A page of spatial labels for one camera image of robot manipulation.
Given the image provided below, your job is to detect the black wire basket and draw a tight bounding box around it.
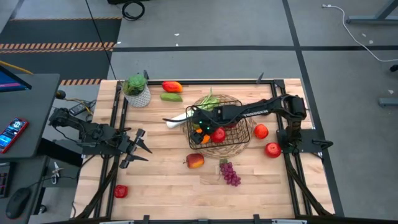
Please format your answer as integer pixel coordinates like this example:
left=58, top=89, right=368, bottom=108
left=185, top=98, right=251, bottom=151

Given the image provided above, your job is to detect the coiled black floor cable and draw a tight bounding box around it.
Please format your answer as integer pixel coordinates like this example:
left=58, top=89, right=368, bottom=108
left=121, top=0, right=146, bottom=22

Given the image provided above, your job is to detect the black keyboard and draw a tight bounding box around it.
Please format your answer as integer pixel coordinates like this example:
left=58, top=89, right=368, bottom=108
left=0, top=161, right=13, bottom=199

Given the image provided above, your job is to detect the dark low desk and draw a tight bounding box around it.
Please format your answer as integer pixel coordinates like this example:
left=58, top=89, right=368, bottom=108
left=0, top=154, right=50, bottom=224

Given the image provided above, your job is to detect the green cucumber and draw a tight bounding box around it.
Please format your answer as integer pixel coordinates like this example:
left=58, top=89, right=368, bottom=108
left=160, top=93, right=183, bottom=103

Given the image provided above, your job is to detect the red smartphone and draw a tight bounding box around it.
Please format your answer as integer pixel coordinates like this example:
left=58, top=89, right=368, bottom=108
left=0, top=117, right=29, bottom=154

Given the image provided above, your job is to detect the black power adapter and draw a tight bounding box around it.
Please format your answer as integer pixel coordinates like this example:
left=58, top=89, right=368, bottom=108
left=68, top=101, right=91, bottom=116

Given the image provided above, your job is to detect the red apple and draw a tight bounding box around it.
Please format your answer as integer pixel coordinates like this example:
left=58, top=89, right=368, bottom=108
left=264, top=142, right=282, bottom=159
left=210, top=127, right=227, bottom=144

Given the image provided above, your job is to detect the silver cable clip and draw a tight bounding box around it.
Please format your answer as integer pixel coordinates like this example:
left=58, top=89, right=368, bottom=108
left=50, top=161, right=65, bottom=185

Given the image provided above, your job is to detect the small red bell pepper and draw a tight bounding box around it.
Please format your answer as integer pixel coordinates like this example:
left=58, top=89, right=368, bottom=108
left=113, top=184, right=129, bottom=199

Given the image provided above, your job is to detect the white triangle-patterned plant pot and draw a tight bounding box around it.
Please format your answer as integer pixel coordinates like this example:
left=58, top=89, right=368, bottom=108
left=123, top=85, right=152, bottom=109

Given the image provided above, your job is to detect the black side desk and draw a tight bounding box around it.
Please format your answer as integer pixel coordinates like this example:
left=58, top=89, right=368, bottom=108
left=0, top=73, right=62, bottom=160

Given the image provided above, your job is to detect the red-orange mango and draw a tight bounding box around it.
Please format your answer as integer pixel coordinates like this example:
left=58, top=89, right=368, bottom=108
left=161, top=81, right=183, bottom=93

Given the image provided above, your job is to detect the white and green leek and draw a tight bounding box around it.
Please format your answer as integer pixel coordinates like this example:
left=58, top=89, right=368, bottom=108
left=165, top=88, right=220, bottom=129

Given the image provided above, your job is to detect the yellow cable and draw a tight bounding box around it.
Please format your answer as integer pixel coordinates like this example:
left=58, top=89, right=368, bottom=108
left=0, top=60, right=34, bottom=75

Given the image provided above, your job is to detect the black computer mouse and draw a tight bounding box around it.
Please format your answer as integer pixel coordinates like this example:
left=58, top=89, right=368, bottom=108
left=5, top=187, right=32, bottom=220

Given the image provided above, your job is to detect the black computer monitor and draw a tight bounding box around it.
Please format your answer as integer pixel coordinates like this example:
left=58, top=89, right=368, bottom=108
left=0, top=65, right=32, bottom=93

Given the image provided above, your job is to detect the red-yellow apple with stem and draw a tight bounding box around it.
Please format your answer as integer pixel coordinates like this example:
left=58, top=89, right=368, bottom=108
left=183, top=152, right=205, bottom=169

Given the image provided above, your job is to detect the orange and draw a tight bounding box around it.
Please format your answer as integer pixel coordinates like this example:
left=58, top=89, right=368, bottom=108
left=195, top=128, right=211, bottom=146

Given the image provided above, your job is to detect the white floor cable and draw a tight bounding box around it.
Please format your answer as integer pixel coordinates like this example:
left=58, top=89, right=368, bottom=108
left=322, top=3, right=398, bottom=63

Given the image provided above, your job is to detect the black aluminium rig frame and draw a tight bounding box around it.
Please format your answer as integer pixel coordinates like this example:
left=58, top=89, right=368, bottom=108
left=74, top=78, right=333, bottom=224

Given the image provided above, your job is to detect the black hazard-striped floor mat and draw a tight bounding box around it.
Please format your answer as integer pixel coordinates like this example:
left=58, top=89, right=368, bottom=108
left=0, top=17, right=123, bottom=86

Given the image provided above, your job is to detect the purple grape bunch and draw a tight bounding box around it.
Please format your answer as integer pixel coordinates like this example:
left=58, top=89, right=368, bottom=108
left=218, top=159, right=242, bottom=187

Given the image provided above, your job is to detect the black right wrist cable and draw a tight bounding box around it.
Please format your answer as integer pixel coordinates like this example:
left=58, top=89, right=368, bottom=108
left=161, top=105, right=200, bottom=124

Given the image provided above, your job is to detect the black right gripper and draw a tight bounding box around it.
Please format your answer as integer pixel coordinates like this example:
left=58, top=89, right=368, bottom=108
left=190, top=105, right=224, bottom=146

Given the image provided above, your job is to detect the wire fruit basket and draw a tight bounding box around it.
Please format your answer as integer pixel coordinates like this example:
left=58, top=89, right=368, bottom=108
left=182, top=93, right=253, bottom=160

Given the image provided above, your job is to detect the thin black hanging cable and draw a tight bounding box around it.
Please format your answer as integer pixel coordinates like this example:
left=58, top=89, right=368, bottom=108
left=85, top=0, right=117, bottom=81

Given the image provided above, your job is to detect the grey desk leg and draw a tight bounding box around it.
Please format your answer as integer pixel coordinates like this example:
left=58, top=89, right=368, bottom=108
left=378, top=97, right=398, bottom=108
left=345, top=0, right=398, bottom=26

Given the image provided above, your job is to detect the green artificial plant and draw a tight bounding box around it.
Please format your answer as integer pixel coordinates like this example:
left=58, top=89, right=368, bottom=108
left=122, top=73, right=148, bottom=96

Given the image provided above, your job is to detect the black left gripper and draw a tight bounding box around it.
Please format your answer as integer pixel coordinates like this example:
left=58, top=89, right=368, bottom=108
left=116, top=128, right=153, bottom=169

